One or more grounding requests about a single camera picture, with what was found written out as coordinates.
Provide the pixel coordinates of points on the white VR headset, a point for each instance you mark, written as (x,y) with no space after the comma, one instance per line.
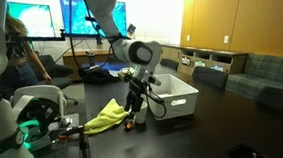
(47,92)

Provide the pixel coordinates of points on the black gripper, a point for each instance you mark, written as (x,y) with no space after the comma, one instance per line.
(140,87)

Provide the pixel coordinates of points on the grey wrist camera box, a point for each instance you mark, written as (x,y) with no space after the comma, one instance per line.
(154,80)

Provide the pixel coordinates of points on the black camera on stand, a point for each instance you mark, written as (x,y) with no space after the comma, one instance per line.
(99,39)

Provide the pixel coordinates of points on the wall display screen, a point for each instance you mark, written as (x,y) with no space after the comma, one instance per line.
(32,19)
(119,20)

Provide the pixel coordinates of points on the white plastic storage box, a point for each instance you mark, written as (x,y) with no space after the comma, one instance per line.
(180,91)

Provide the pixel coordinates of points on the box in cabinet shelf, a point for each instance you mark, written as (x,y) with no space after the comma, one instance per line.
(186,61)
(217,68)
(200,63)

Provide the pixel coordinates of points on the dark wall control panel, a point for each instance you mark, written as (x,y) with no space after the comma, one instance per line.
(131,28)

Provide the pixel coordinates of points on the green plaid sofa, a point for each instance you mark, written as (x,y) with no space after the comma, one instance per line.
(272,69)

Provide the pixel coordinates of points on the wooden sideboard cabinet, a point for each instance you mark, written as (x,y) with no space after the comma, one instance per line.
(183,53)

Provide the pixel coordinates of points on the small dark device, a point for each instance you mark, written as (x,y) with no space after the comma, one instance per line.
(90,58)

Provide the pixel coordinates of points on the low wooden bench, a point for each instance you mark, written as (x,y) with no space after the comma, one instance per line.
(74,56)

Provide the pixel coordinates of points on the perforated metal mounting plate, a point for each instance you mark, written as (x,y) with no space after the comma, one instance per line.
(59,153)

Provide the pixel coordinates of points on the white wall plate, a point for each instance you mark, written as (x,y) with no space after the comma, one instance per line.
(226,39)
(188,37)

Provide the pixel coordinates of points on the yellow-green microfibre cloth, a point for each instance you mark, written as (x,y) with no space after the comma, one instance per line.
(107,118)

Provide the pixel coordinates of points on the black rolling office chair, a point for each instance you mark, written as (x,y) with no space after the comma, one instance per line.
(55,69)

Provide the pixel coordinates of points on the black fabric bundle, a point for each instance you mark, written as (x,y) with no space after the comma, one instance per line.
(96,76)

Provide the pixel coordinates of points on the black clamp stand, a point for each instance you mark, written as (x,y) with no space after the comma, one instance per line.
(84,148)

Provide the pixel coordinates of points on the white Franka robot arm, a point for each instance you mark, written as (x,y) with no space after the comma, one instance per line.
(99,6)

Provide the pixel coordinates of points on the person with long hair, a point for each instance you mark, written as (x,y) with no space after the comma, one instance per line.
(15,70)

